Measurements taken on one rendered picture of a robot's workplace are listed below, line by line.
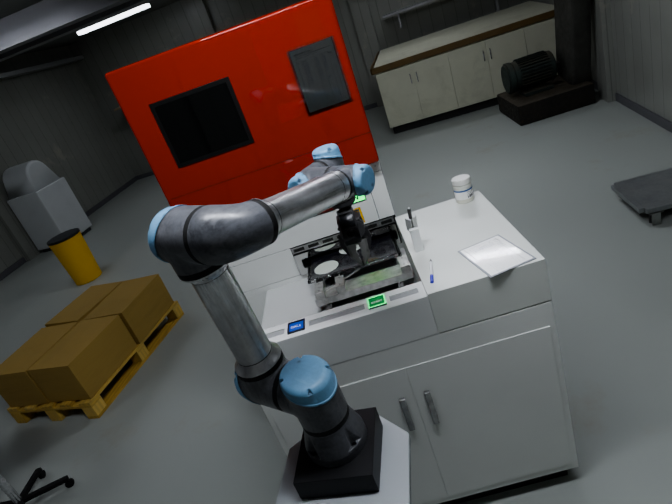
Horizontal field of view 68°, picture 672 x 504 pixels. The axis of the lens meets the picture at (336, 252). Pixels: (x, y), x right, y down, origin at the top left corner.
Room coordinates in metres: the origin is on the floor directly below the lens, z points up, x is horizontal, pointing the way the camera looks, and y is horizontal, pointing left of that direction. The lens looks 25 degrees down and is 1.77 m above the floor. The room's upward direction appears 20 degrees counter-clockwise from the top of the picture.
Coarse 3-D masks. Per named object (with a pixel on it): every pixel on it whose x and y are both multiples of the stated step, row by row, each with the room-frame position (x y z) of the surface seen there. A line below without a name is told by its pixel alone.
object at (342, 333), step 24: (408, 288) 1.32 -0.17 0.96; (336, 312) 1.34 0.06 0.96; (360, 312) 1.29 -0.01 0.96; (384, 312) 1.26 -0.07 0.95; (408, 312) 1.25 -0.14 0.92; (288, 336) 1.30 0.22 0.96; (312, 336) 1.28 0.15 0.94; (336, 336) 1.28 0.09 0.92; (360, 336) 1.27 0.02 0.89; (384, 336) 1.26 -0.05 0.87; (408, 336) 1.25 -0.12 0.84; (336, 360) 1.28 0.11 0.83
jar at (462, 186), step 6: (462, 174) 1.81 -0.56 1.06; (456, 180) 1.78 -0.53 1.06; (462, 180) 1.75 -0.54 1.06; (468, 180) 1.76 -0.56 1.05; (456, 186) 1.77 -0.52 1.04; (462, 186) 1.76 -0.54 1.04; (468, 186) 1.76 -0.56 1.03; (456, 192) 1.77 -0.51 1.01; (462, 192) 1.76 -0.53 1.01; (468, 192) 1.75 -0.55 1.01; (456, 198) 1.78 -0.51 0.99; (462, 198) 1.76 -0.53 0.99; (468, 198) 1.75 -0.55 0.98
